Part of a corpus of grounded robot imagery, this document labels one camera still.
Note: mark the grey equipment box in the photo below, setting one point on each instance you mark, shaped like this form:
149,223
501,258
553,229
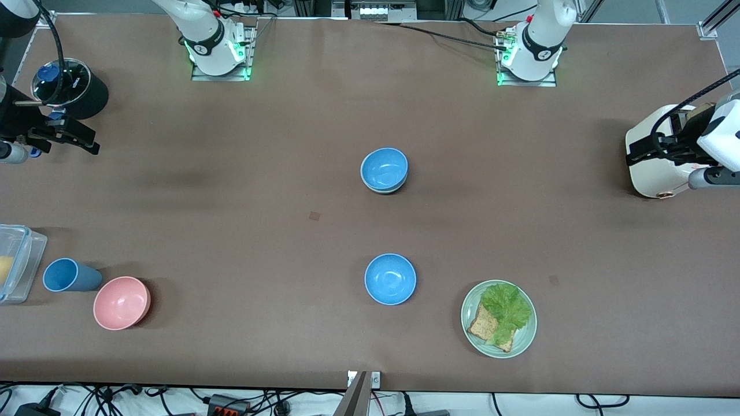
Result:
376,8

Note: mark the green lettuce leaf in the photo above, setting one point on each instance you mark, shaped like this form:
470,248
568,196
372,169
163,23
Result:
506,309

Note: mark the black orange power strip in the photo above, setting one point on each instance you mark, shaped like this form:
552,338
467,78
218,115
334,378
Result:
228,405

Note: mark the green bowl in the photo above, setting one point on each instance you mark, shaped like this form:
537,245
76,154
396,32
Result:
385,190

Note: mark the grey camera mount strut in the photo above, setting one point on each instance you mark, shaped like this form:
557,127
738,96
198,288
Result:
354,398

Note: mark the green plate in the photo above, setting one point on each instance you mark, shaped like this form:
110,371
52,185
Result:
526,332

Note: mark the aluminium frame bracket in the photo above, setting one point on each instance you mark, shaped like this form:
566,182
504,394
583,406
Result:
49,18

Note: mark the yellow food piece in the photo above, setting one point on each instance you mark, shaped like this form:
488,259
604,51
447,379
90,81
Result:
4,270

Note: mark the black power adapter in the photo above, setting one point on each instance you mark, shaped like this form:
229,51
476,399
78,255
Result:
37,410

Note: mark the clear plastic container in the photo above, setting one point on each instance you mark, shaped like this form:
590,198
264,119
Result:
26,263

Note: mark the blue bowl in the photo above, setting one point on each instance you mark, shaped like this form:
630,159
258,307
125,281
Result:
384,168
390,279

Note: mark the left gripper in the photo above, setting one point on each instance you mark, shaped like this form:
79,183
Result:
687,140

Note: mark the blue cup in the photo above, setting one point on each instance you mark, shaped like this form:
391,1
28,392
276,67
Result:
78,277

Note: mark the brown bread slice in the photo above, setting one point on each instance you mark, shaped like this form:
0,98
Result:
481,328

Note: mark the glass lid with blue knob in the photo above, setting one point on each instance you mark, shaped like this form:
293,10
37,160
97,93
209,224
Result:
75,78

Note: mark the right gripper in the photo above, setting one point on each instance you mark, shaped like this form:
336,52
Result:
13,119

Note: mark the white toaster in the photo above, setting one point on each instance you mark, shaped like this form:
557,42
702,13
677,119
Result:
653,179

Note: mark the pink bowl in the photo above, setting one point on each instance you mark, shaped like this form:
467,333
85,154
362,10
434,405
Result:
120,304

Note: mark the aluminium frame rail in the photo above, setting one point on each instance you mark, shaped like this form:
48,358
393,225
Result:
720,17

